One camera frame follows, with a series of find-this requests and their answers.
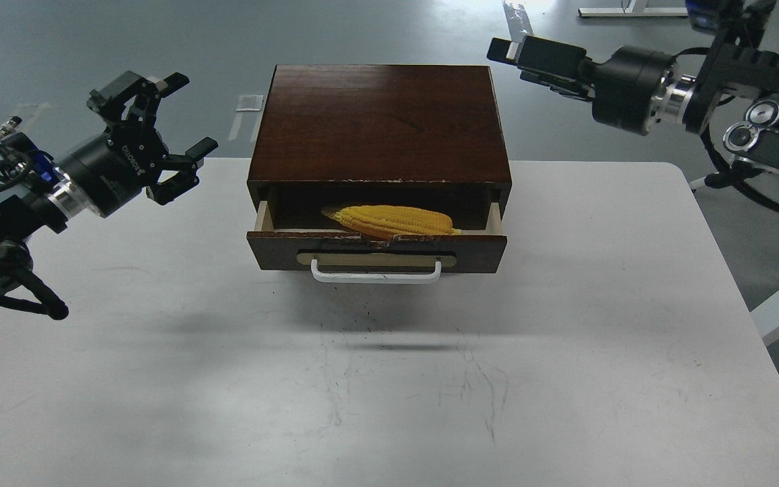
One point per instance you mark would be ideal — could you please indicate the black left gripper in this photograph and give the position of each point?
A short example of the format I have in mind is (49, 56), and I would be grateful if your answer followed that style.
(109, 170)

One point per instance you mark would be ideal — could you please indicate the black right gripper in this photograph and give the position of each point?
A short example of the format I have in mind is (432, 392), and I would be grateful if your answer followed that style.
(623, 90)

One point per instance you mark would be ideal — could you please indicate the wooden drawer with white handle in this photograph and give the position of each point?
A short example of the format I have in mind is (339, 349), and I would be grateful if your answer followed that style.
(336, 256)

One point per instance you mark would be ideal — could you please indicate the yellow corn cob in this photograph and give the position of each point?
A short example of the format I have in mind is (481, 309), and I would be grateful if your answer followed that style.
(386, 222)

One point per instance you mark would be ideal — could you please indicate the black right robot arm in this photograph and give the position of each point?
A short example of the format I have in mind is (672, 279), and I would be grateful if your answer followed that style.
(732, 104)

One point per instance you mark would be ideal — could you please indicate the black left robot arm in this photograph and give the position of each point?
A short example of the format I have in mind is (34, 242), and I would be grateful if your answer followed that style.
(27, 177)

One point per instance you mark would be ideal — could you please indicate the dark wooden drawer cabinet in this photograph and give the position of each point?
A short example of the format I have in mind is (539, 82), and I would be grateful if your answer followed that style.
(408, 126)

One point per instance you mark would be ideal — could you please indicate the black tape strip on floor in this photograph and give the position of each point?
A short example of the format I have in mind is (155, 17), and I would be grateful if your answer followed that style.
(519, 21)

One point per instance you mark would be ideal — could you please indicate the white desk base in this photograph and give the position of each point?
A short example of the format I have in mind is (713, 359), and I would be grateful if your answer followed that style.
(633, 9)

